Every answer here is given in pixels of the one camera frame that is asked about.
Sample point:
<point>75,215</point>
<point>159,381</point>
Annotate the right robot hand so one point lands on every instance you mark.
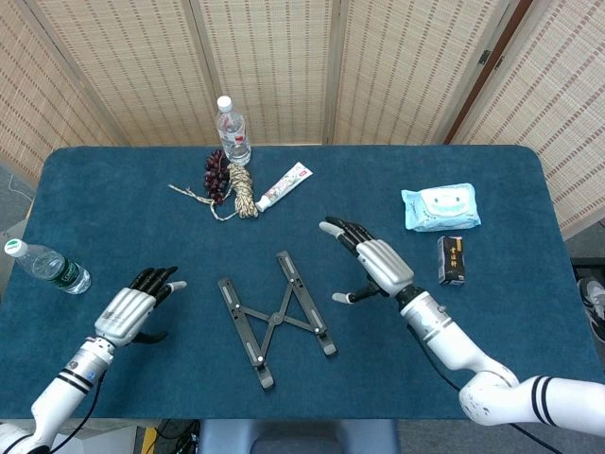
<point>385,267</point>

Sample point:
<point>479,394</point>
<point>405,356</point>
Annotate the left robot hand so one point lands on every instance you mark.
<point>123,317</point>

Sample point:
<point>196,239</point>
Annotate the black folding laptop stand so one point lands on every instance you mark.
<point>275,319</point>

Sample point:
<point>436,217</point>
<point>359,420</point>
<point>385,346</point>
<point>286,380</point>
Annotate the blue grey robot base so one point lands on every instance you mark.
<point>298,437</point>

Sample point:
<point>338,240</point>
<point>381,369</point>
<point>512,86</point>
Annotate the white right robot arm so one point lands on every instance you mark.
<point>487,392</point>

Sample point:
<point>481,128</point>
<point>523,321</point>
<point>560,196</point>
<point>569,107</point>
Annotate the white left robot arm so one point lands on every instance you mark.
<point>61,392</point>

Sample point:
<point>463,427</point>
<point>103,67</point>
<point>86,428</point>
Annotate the small black carton box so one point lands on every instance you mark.
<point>452,260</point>

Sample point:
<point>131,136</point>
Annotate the light blue wet wipes pack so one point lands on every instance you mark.
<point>439,208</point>

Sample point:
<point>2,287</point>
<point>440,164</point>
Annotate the clear bottle green label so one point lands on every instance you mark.
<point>52,269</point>

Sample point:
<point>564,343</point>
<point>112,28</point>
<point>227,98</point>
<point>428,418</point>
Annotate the blue table cover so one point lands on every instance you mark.
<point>142,227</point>

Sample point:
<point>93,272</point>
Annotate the white toothpaste tube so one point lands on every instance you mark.
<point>283,186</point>

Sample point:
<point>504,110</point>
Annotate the dark red grape bunch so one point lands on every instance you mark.
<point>215,177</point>

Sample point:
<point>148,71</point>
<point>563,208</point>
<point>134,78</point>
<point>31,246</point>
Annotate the clear bottle red label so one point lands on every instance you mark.
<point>234,137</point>

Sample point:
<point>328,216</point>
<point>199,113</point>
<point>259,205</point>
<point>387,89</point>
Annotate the grey sneaker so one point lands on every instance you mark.
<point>593,302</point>

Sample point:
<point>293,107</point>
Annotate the bamboo folding screen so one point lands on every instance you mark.
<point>142,71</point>

